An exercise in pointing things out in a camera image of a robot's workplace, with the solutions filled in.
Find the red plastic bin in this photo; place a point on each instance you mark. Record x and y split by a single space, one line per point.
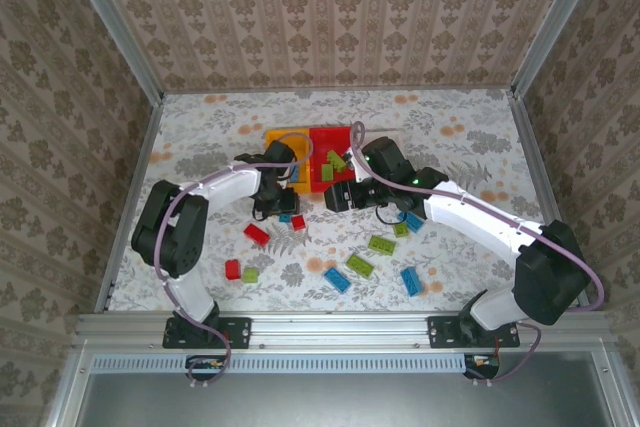
327 139

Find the aluminium frame post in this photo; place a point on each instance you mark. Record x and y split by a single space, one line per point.
555 22
112 22

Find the long blue lego brick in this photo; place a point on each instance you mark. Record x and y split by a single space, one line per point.
415 222
337 279
412 281

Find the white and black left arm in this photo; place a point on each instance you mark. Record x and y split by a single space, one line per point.
225 187

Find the thin aluminium table rail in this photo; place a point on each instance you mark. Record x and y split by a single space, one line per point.
325 90

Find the yellow plastic bin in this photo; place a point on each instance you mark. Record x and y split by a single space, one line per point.
282 134

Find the square red lego brick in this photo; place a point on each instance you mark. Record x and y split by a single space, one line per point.
232 269

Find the long green lego brick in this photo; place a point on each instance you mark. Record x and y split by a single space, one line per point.
361 264
382 245

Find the wide aluminium frame beam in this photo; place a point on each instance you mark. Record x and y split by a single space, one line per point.
340 329

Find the aluminium table side rail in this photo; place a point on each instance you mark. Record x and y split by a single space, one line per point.
145 147
531 147

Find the small blue lego brick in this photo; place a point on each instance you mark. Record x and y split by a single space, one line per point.
285 217

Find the long red lego brick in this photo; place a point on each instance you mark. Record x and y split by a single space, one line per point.
256 234

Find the black controller box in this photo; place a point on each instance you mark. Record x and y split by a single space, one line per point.
202 364
482 364

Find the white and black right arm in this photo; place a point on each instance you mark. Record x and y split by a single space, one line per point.
475 214

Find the small green lego brick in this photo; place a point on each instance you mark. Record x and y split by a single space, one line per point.
401 230
250 275

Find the grey metal sheet panel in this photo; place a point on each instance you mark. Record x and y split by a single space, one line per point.
325 402

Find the small red lego brick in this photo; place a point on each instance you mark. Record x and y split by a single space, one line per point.
298 222

